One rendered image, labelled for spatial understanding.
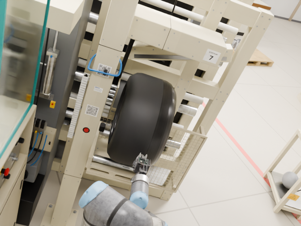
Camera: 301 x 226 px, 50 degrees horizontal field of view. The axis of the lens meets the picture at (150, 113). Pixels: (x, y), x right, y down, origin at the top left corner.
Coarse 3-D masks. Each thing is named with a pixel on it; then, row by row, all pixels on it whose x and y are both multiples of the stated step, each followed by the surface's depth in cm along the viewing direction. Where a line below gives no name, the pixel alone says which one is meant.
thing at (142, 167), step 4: (140, 160) 177; (144, 160) 178; (148, 160) 179; (136, 164) 180; (140, 164) 176; (144, 164) 175; (136, 168) 177; (140, 168) 174; (144, 168) 176; (148, 168) 176; (136, 172) 178; (140, 172) 170; (144, 172) 170
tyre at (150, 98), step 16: (128, 80) 206; (144, 80) 195; (160, 80) 204; (128, 96) 188; (144, 96) 187; (160, 96) 190; (128, 112) 184; (144, 112) 184; (160, 112) 186; (112, 128) 228; (128, 128) 183; (144, 128) 184; (160, 128) 186; (112, 144) 192; (128, 144) 187; (144, 144) 187; (160, 144) 188; (128, 160) 196
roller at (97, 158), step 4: (96, 156) 213; (100, 156) 214; (96, 160) 213; (100, 160) 213; (104, 160) 213; (108, 160) 214; (112, 160) 215; (108, 164) 214; (112, 164) 214; (116, 164) 215; (120, 164) 215; (124, 168) 216; (128, 168) 216; (132, 168) 216
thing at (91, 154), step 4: (96, 132) 227; (96, 136) 224; (96, 140) 221; (92, 144) 216; (92, 148) 213; (92, 152) 210; (88, 156) 207; (92, 156) 208; (88, 160) 208; (88, 164) 210
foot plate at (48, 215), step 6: (48, 204) 278; (54, 204) 280; (48, 210) 274; (72, 210) 282; (78, 210) 284; (48, 216) 270; (72, 216) 277; (42, 222) 263; (48, 222) 265; (72, 222) 272
